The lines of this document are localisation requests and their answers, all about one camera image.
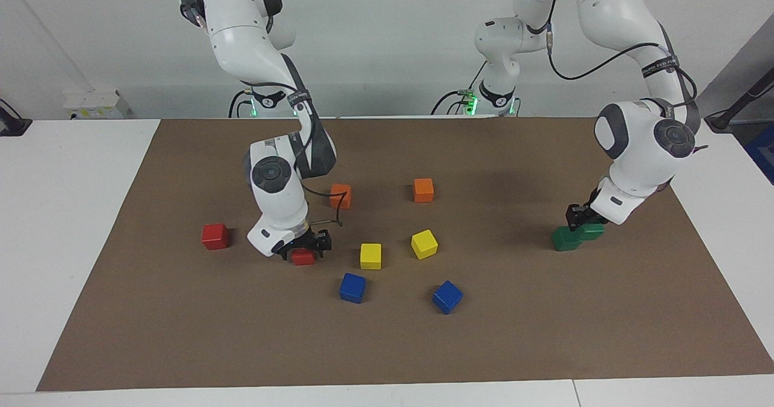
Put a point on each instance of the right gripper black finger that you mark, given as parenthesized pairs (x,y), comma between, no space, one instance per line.
(284,254)
(325,242)

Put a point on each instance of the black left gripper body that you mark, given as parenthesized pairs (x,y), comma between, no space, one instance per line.
(585,212)

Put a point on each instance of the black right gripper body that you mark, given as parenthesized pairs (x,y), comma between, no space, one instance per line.
(305,242)

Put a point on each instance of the green wooden block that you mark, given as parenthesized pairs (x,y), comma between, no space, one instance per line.
(591,232)
(565,241)

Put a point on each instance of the red wooden block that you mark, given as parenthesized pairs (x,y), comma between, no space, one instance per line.
(304,259)
(215,236)

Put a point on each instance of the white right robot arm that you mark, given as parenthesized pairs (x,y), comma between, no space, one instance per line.
(275,195)

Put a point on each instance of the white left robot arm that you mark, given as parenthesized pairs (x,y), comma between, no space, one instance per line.
(641,153)

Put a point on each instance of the orange wooden block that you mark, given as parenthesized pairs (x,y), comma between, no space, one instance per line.
(423,190)
(336,202)

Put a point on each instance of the yellow wooden block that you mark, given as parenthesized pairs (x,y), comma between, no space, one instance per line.
(370,256)
(424,244)

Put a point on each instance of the blue wooden block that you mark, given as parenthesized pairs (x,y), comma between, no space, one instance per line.
(447,296)
(352,287)

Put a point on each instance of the brown table mat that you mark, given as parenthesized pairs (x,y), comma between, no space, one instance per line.
(387,346)

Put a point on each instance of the blue box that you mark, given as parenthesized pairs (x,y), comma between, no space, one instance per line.
(763,153)

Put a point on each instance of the black stand with pole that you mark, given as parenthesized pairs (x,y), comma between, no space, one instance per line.
(741,101)

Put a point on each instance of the white power strip box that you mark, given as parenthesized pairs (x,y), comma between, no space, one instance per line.
(97,103)

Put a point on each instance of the black clamp mount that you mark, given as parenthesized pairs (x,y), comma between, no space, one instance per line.
(12,124)

